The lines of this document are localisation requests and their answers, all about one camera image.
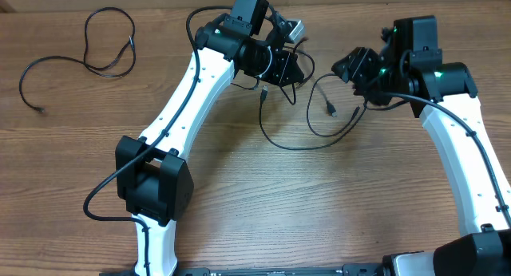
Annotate black usb cable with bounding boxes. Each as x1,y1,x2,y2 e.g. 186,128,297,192
258,36,368,152

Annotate black thin audio cable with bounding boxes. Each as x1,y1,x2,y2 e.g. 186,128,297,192
18,6,137,114

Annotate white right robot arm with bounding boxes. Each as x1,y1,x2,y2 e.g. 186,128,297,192
331,16,510,275

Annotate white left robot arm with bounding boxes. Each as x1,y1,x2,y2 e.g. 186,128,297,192
115,0,305,275

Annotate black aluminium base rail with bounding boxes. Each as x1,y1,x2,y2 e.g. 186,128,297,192
99,262,384,276

